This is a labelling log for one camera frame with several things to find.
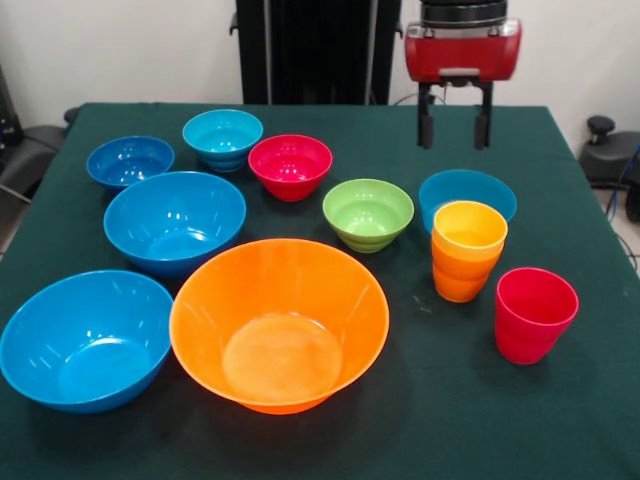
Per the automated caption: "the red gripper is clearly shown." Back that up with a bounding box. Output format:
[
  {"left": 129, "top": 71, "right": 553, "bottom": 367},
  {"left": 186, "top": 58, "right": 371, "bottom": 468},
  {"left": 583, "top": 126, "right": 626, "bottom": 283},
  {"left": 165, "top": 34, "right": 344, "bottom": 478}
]
[{"left": 403, "top": 19, "right": 523, "bottom": 150}]

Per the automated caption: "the yellow plastic cup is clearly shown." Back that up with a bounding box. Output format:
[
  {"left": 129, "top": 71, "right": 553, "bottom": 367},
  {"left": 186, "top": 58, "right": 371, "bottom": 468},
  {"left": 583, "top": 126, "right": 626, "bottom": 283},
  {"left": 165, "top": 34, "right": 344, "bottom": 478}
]
[{"left": 432, "top": 200, "right": 509, "bottom": 251}]

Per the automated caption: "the small red bowl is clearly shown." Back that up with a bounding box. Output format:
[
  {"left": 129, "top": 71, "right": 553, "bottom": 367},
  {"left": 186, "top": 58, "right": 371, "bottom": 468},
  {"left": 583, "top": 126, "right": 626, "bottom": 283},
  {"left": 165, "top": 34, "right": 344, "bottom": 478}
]
[{"left": 247, "top": 133, "right": 334, "bottom": 203}]

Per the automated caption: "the large blue bowl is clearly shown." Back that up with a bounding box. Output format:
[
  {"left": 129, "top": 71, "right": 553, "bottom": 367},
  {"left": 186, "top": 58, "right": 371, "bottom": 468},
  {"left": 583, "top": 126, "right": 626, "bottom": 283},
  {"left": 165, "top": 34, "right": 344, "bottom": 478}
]
[
  {"left": 0, "top": 269, "right": 175, "bottom": 415},
  {"left": 102, "top": 170, "right": 248, "bottom": 279}
]

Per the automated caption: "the shallow blue ribbed bowl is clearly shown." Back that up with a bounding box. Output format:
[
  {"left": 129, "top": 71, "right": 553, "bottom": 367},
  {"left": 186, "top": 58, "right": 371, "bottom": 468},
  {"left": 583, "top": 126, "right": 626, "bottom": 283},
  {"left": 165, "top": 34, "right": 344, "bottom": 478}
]
[{"left": 418, "top": 169, "right": 518, "bottom": 236}]

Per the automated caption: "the small green bowl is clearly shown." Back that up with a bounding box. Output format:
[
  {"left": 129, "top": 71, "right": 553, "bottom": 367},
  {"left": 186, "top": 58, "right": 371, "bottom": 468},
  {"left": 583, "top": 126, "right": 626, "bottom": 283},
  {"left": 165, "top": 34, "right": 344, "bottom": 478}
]
[{"left": 321, "top": 178, "right": 416, "bottom": 254}]

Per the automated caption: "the orange plastic cup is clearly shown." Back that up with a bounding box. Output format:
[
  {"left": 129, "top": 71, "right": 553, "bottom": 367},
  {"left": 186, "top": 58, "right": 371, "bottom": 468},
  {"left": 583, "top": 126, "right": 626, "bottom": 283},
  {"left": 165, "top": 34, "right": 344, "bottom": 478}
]
[{"left": 431, "top": 239, "right": 504, "bottom": 303}]

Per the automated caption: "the red plastic cup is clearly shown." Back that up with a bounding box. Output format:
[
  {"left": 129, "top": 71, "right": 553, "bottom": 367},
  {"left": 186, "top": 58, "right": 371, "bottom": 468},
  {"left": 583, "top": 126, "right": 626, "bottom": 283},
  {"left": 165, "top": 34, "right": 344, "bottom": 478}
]
[{"left": 494, "top": 267, "right": 580, "bottom": 366}]

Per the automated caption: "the small light blue bowl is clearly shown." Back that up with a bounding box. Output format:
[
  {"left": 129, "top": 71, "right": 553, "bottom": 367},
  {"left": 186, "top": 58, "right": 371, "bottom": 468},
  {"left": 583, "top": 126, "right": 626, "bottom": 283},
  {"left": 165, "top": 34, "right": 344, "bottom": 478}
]
[{"left": 181, "top": 108, "right": 265, "bottom": 174}]

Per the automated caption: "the large orange bowl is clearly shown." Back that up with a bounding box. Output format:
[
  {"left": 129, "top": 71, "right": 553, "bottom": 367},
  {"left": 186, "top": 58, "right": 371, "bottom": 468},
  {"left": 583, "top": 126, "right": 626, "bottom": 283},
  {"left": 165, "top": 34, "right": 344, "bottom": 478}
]
[{"left": 168, "top": 237, "right": 391, "bottom": 416}]

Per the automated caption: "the small dark blue bowl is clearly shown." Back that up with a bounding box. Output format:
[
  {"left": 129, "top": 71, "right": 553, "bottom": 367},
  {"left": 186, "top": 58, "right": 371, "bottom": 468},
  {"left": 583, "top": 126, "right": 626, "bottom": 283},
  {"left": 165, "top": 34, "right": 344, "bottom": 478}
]
[{"left": 85, "top": 135, "right": 176, "bottom": 196}]

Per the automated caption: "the dark green table cloth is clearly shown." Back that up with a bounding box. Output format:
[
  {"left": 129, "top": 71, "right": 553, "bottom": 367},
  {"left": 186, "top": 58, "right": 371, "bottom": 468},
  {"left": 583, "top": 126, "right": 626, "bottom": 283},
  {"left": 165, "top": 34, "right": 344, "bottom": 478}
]
[{"left": 0, "top": 102, "right": 640, "bottom": 480}]

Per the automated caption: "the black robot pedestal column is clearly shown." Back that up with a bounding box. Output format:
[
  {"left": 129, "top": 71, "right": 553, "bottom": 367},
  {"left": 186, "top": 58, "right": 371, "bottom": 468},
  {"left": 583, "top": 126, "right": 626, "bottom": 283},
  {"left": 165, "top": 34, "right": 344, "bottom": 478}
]
[{"left": 229, "top": 0, "right": 405, "bottom": 106}]

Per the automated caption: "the grey pedestal foot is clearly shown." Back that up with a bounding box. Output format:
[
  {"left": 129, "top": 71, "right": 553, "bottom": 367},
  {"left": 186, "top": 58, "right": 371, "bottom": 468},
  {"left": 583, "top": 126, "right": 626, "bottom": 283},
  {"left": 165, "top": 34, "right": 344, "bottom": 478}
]
[
  {"left": 578, "top": 115, "right": 640, "bottom": 184},
  {"left": 0, "top": 124, "right": 66, "bottom": 196}
]

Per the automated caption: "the blue cable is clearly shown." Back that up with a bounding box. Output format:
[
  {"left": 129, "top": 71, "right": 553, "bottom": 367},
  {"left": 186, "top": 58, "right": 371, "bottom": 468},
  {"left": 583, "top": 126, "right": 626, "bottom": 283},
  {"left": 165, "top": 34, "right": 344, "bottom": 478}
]
[{"left": 604, "top": 144, "right": 640, "bottom": 219}]

